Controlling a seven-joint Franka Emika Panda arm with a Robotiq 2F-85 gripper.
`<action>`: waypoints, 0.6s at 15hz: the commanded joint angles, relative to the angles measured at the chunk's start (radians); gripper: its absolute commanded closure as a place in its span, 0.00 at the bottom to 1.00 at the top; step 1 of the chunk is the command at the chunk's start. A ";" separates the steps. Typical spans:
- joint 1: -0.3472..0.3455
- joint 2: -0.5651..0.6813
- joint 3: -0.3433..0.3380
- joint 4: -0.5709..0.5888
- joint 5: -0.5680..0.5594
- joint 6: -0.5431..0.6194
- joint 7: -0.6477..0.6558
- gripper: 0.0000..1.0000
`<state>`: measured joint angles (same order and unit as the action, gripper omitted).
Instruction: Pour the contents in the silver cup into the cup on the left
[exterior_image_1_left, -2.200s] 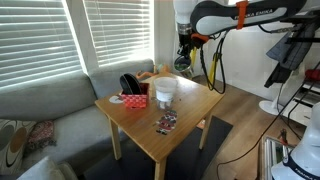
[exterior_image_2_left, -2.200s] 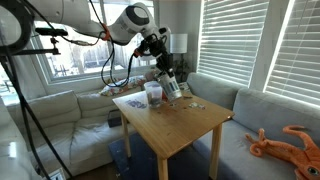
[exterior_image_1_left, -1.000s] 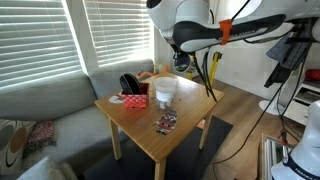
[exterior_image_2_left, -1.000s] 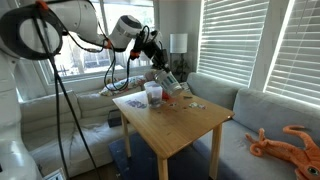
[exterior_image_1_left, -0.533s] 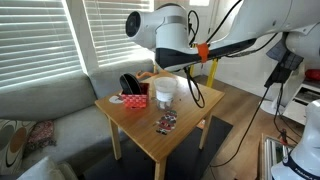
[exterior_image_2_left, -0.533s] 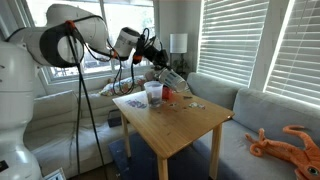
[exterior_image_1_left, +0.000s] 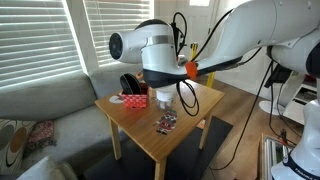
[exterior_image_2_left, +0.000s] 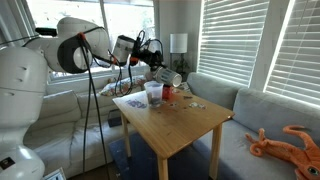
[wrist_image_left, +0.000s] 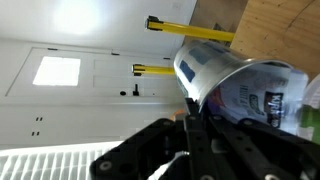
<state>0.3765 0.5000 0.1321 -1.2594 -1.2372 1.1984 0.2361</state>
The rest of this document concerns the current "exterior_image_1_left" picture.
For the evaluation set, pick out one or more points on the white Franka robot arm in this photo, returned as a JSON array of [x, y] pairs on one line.
[[160, 50]]

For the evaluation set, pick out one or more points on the orange octopus plush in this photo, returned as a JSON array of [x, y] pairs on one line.
[[140, 76]]

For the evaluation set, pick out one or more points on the red patterned box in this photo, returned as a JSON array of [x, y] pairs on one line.
[[135, 101]]

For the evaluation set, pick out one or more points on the small round white sticker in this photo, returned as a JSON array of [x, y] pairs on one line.
[[114, 99]]

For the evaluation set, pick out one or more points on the wooden table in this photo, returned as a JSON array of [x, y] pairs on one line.
[[186, 133]]

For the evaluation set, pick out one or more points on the dark rug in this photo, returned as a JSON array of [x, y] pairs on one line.
[[186, 156]]

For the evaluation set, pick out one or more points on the white door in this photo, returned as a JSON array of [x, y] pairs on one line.
[[200, 16]]

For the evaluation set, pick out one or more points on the white window blind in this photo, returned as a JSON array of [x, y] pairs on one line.
[[33, 40], [100, 30]]

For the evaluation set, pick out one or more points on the grey sofa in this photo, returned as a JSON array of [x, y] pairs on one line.
[[50, 100]]

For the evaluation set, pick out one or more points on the white floor stand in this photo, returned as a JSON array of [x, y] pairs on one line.
[[270, 107]]

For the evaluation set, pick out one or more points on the metal framed rack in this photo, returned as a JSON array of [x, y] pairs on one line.
[[266, 156]]

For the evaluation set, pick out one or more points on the red paisley cushion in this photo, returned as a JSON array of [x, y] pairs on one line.
[[41, 135]]

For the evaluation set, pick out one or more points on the white shelf unit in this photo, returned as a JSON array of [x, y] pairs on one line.
[[305, 96]]

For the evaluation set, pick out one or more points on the cushion with circle pattern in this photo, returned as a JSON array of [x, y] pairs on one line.
[[13, 143]]

